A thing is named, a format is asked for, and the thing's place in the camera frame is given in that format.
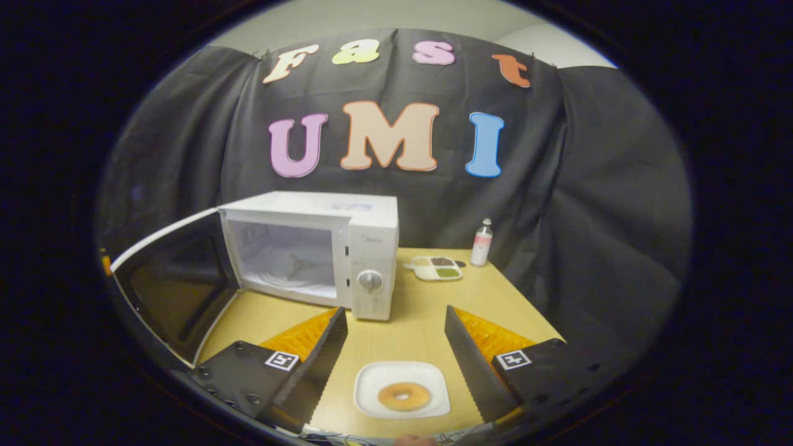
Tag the black backdrop cloth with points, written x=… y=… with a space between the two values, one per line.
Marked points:
x=595 y=173

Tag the white divided condiment dish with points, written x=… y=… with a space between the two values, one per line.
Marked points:
x=437 y=268

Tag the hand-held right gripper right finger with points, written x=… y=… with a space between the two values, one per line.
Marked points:
x=474 y=365

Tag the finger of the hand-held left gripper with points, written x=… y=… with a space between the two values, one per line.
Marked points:
x=106 y=263

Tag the small clear bottle pink label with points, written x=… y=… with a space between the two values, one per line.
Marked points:
x=481 y=244

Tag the glazed donut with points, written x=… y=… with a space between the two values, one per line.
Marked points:
x=387 y=396

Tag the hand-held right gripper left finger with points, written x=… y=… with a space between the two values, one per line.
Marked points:
x=319 y=365

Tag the white square plate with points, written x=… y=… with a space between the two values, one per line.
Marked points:
x=381 y=371

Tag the glass microwave turntable plate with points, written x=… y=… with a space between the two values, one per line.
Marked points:
x=291 y=269

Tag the white microwave oven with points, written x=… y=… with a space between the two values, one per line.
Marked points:
x=372 y=241

